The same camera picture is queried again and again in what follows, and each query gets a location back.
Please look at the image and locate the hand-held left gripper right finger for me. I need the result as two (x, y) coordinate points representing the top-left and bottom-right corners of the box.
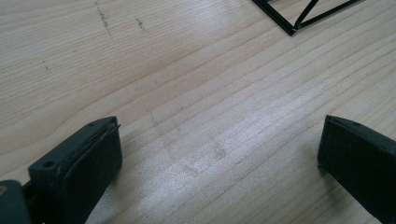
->
(317, 114), (396, 224)

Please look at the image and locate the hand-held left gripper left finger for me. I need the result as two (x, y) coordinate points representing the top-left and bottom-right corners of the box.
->
(21, 116), (123, 224)

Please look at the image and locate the black wire frame rack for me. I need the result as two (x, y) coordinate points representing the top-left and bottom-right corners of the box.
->
(251, 0), (366, 37)

